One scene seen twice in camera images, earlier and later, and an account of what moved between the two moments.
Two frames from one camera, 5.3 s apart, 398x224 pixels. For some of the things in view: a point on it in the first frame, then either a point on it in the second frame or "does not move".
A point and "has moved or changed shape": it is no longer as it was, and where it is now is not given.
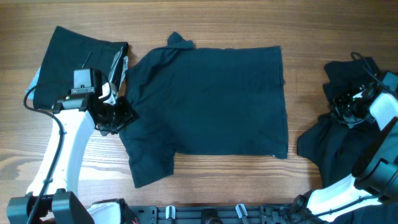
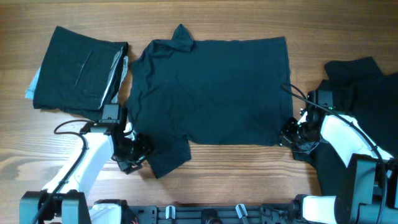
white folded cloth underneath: (117, 74) does not move
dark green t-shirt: (213, 101) has moved or changed shape
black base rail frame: (270, 214) does not move
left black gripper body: (117, 116) to (134, 150)
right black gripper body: (342, 106) to (289, 137)
